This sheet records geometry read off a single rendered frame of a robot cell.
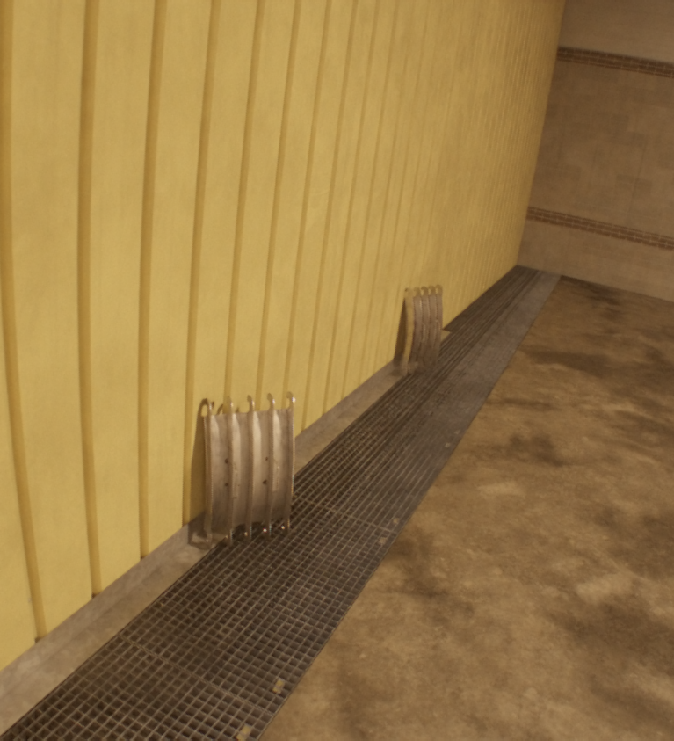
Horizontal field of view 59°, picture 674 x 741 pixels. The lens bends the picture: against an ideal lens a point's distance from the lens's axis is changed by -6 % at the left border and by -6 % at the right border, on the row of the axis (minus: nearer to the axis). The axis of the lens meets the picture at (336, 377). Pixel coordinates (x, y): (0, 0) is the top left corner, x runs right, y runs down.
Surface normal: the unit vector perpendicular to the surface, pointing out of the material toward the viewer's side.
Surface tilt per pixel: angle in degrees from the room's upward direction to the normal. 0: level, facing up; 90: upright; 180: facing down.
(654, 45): 90
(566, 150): 90
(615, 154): 90
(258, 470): 82
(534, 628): 0
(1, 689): 90
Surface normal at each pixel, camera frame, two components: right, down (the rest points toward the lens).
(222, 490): 0.45, 0.33
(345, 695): 0.12, -0.92
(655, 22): -0.41, 0.29
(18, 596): 0.90, 0.26
